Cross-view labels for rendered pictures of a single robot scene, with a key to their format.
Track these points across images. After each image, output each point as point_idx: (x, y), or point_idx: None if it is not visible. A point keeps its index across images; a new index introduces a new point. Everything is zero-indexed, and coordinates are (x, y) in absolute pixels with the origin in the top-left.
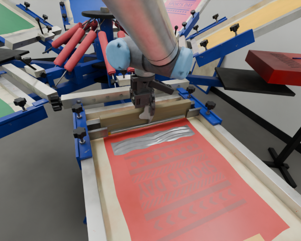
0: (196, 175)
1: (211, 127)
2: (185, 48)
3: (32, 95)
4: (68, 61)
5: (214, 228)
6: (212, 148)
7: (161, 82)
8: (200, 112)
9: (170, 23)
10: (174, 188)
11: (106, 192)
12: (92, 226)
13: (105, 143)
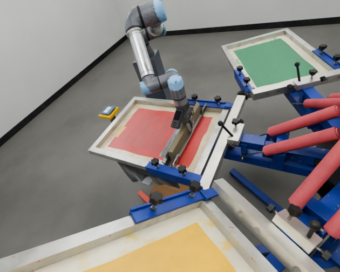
0: (144, 136)
1: None
2: (141, 82)
3: (294, 95)
4: (311, 99)
5: (131, 128)
6: (144, 154)
7: (177, 117)
8: (163, 164)
9: (138, 66)
10: (150, 126)
11: (170, 108)
12: (161, 100)
13: None
